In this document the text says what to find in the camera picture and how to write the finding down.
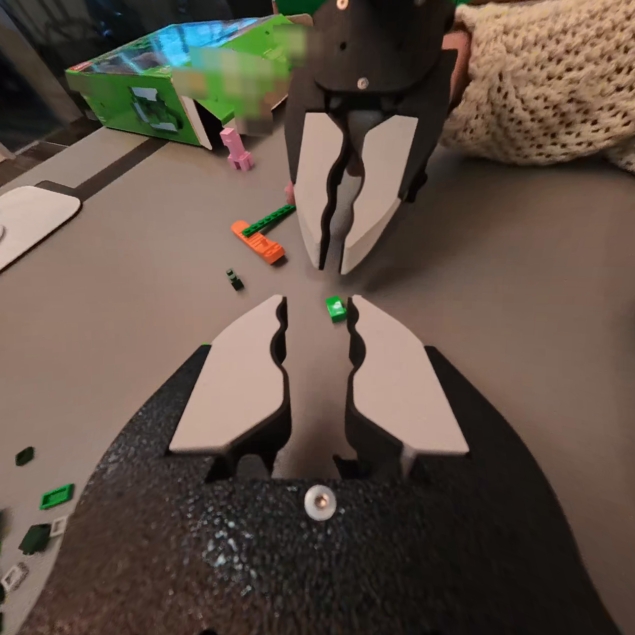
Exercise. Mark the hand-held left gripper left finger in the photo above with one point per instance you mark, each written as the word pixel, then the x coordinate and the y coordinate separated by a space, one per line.
pixel 233 387

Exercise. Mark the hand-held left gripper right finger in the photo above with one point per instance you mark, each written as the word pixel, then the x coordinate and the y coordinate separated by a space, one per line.
pixel 404 392

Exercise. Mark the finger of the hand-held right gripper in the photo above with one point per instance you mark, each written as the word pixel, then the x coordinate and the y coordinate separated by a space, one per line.
pixel 315 178
pixel 387 183

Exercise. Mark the narrow green lego plate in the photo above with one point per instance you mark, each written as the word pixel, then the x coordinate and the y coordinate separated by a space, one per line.
pixel 270 218

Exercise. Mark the small bright green lego brick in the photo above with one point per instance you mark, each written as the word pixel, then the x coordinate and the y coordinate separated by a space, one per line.
pixel 336 308

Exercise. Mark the pink lego pig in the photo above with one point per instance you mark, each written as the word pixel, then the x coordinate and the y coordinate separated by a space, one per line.
pixel 238 151

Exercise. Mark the green lego box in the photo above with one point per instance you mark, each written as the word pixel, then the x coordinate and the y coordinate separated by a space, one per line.
pixel 129 94

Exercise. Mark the pile of lego pieces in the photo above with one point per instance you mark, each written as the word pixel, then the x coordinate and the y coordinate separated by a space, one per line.
pixel 34 538

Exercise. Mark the person's right hand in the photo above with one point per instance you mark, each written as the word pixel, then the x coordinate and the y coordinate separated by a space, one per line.
pixel 459 74

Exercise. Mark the orange brick separator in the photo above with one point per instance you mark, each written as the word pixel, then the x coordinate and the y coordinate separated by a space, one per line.
pixel 265 248

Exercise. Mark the small dark green grey brick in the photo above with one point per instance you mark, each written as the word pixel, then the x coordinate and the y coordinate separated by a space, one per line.
pixel 235 279

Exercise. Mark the white rounded mat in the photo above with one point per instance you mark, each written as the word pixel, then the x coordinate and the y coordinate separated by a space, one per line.
pixel 34 223

